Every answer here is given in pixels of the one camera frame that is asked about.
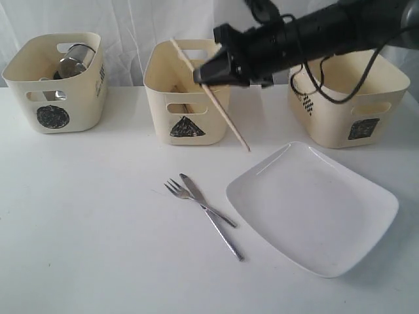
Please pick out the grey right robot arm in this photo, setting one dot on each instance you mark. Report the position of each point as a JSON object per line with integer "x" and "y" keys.
{"x": 397, "y": 15}

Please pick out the steel bowl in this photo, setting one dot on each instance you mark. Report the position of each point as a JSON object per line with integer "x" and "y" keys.
{"x": 54, "y": 95}

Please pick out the cream bin square mark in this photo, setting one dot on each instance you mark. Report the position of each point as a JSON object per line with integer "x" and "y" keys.
{"x": 363, "y": 119}

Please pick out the cream bin circle mark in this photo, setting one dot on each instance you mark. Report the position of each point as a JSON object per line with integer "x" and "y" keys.
{"x": 36, "y": 63}

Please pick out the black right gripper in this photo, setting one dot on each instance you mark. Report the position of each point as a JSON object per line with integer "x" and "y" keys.
{"x": 283, "y": 41}

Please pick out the steel table knife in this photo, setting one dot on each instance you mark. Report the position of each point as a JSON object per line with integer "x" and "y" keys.
{"x": 195, "y": 191}

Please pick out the white square plate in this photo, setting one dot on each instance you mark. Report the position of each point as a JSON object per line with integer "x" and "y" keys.
{"x": 318, "y": 213}

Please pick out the cream bin triangle mark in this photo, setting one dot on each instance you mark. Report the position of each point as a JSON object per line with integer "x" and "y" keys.
{"x": 182, "y": 113}

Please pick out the steel fork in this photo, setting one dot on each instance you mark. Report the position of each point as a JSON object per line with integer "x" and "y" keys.
{"x": 182, "y": 193}

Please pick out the steel mug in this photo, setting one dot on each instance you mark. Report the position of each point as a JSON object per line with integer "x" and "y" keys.
{"x": 76, "y": 61}

